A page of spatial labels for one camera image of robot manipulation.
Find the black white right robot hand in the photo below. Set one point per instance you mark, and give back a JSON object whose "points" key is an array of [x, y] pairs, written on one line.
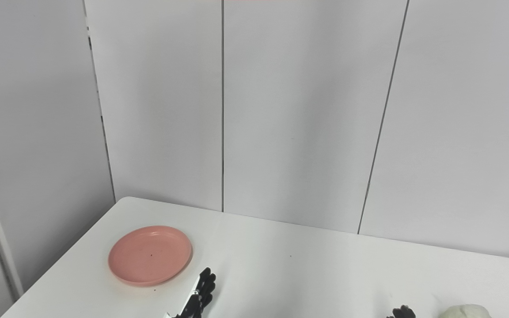
{"points": [[402, 312]]}

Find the green white cabbage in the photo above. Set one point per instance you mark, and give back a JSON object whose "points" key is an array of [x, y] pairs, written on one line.
{"points": [[465, 312]]}

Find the pink round plate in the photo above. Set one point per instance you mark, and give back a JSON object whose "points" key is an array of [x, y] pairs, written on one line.
{"points": [[150, 256]]}

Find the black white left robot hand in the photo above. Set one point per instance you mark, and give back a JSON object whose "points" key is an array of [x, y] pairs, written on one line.
{"points": [[201, 296]]}

